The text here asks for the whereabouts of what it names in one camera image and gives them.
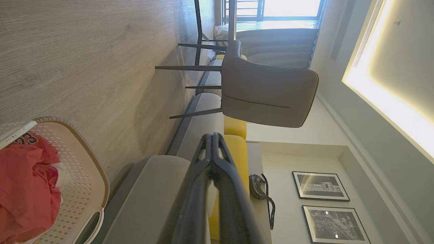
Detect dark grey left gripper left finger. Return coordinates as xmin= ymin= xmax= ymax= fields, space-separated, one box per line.
xmin=166 ymin=133 xmax=215 ymax=244

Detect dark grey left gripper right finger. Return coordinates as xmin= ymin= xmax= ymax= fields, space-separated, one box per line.
xmin=214 ymin=133 xmax=267 ymax=244

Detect white perforated plastic laundry basket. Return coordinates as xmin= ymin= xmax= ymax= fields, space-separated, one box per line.
xmin=0 ymin=116 xmax=110 ymax=244

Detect beige grey fabric sofa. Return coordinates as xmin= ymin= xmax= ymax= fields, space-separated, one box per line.
xmin=76 ymin=54 xmax=250 ymax=244

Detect large yellow sofa cushion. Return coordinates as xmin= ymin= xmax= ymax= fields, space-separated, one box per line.
xmin=208 ymin=135 xmax=250 ymax=242

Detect small yellow sofa cushion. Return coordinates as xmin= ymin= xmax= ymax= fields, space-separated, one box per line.
xmin=224 ymin=115 xmax=247 ymax=140

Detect small black framed picture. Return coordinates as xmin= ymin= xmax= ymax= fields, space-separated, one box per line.
xmin=292 ymin=171 xmax=350 ymax=202

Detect large black framed picture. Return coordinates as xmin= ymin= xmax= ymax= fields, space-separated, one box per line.
xmin=302 ymin=205 xmax=371 ymax=244

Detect grey upholstered chair dark legs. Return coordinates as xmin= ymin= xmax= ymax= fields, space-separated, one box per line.
xmin=155 ymin=40 xmax=319 ymax=128

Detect white garment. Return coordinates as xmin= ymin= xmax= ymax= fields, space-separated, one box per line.
xmin=50 ymin=162 xmax=71 ymax=204

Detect pale pleated curtain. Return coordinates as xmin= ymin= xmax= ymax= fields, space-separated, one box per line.
xmin=235 ymin=20 xmax=321 ymax=70

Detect red garment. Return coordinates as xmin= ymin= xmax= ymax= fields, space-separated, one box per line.
xmin=0 ymin=132 xmax=62 ymax=244

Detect black metal leg table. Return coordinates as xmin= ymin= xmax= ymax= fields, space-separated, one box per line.
xmin=194 ymin=0 xmax=237 ymax=65

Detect window with railing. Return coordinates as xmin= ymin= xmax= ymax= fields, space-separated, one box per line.
xmin=222 ymin=0 xmax=323 ymax=22

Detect linear ceiling air vent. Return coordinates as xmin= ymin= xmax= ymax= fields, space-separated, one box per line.
xmin=353 ymin=0 xmax=386 ymax=67

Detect black strapped bag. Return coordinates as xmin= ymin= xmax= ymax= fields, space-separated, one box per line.
xmin=249 ymin=174 xmax=276 ymax=230

